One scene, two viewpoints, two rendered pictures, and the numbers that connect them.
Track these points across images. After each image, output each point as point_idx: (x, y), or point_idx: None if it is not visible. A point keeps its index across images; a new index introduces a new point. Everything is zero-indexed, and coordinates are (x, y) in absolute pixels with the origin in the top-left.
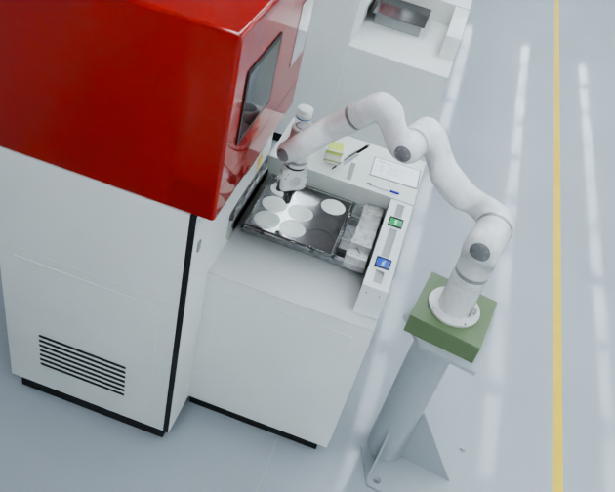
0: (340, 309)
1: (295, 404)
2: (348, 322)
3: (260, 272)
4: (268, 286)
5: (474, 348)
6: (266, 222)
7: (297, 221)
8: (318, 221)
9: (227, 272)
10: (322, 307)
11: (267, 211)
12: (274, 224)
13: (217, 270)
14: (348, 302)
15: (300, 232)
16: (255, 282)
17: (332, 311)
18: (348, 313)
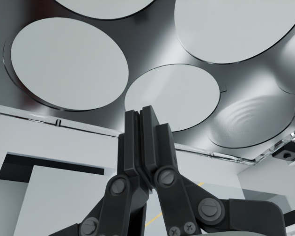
0: (218, 175)
1: None
2: (220, 185)
3: (90, 140)
4: (109, 158)
5: None
6: (70, 88)
7: (202, 66)
8: None
9: (25, 145)
10: (192, 175)
11: (65, 22)
12: (105, 93)
13: (2, 144)
14: (240, 165)
15: (194, 115)
16: (83, 155)
17: (205, 178)
18: (229, 177)
